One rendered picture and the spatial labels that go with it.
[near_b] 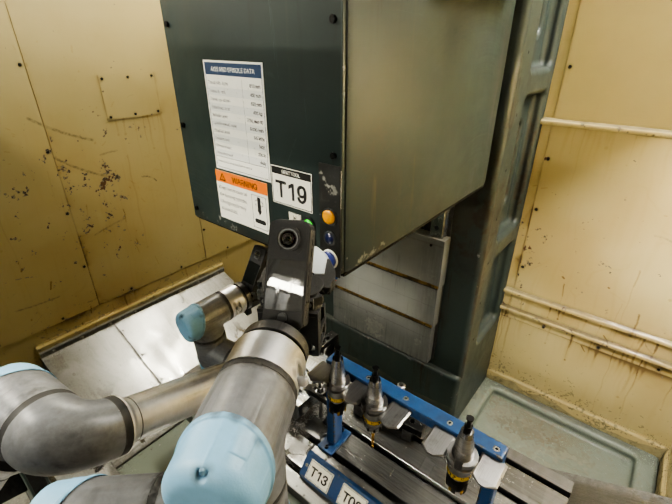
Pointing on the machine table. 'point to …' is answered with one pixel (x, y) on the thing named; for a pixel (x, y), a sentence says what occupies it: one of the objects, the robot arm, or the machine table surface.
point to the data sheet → (238, 116)
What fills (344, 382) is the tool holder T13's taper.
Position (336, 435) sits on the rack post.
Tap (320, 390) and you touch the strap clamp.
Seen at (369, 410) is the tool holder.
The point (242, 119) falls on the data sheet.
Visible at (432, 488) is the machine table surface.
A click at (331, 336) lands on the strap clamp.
